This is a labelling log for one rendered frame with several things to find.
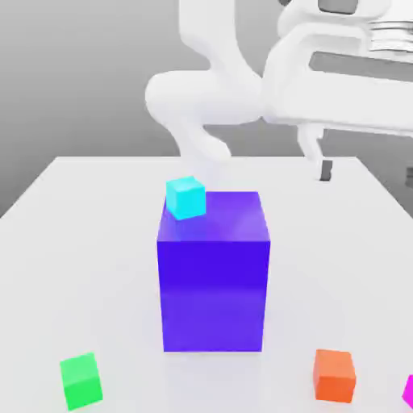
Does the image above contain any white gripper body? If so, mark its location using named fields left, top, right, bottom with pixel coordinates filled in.
left=261, top=24, right=413, bottom=137

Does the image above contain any small cyan cube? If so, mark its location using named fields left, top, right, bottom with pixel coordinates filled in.
left=165, top=175, right=207, bottom=222

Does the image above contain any small orange cube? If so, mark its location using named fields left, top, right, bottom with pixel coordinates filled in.
left=311, top=348, right=357, bottom=405

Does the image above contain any small magenta cube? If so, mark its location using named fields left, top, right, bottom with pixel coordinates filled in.
left=402, top=373, right=413, bottom=410

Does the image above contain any small green cube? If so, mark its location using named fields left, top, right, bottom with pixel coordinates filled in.
left=59, top=352, right=104, bottom=412

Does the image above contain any large purple box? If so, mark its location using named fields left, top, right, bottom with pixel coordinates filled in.
left=156, top=190, right=271, bottom=353

